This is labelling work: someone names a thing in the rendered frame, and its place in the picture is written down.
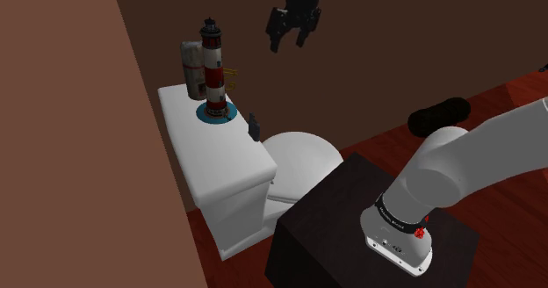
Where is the dark robot stand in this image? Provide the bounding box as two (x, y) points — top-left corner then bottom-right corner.
(263, 151), (481, 288)

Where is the white toilet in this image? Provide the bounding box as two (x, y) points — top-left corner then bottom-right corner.
(156, 83), (345, 262)

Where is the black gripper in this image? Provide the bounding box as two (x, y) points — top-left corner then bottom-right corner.
(264, 0), (324, 54)

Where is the small grey blue object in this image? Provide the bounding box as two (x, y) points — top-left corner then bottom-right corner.
(248, 112), (262, 143)

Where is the red white lighthouse figure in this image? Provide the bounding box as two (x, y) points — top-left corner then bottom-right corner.
(195, 17), (239, 126)

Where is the yellow wire holder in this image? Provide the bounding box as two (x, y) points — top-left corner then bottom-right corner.
(222, 67), (240, 92)

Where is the white cylindrical canister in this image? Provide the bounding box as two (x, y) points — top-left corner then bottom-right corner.
(179, 40), (207, 102)

